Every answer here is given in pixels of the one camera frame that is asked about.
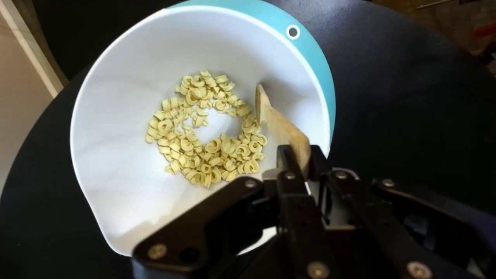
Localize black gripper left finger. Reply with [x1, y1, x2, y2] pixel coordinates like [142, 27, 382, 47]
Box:
[132, 177, 280, 279]

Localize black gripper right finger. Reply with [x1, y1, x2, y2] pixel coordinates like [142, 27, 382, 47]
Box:
[277, 146, 487, 279]

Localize wooden spoon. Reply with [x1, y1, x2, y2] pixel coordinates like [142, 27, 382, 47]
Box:
[256, 84, 312, 177]

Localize cereal pieces in bowl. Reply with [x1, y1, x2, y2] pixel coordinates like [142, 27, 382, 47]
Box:
[146, 70, 269, 188]

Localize white bowl with teal rim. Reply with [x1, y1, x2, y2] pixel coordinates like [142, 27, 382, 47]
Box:
[69, 0, 339, 259]

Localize round black table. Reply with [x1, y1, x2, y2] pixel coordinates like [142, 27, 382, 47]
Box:
[0, 0, 496, 279]

